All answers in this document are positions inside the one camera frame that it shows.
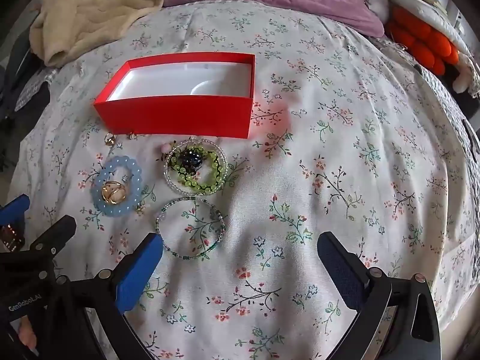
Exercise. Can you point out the small gold earring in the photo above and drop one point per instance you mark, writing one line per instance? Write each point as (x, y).
(110, 140)
(140, 207)
(133, 135)

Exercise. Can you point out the red cardboard box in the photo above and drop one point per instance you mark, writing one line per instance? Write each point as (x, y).
(176, 116)

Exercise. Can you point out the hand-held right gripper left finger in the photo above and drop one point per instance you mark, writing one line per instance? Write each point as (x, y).
(138, 272)

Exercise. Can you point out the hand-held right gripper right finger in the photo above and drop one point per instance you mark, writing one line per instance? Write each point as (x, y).
(339, 270)

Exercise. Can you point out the black hair claw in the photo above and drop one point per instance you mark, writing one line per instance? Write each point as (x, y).
(192, 159)

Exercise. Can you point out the floral bed sheet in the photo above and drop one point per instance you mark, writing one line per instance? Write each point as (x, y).
(318, 195)

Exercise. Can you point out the pink bead earring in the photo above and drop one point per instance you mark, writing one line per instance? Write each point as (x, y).
(164, 148)

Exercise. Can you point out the beige quilted blanket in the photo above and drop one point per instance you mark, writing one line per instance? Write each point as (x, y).
(93, 11)

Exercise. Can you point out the orange plush toy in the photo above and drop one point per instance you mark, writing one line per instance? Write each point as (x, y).
(423, 43)

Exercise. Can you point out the dark clothes pile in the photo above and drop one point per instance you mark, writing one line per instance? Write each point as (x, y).
(20, 82)

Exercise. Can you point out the person's left hand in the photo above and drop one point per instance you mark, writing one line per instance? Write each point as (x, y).
(27, 332)

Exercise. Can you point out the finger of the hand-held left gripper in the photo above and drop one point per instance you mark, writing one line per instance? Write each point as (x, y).
(52, 234)
(13, 210)

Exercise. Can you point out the gold hair clip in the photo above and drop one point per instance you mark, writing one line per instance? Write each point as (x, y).
(113, 192)

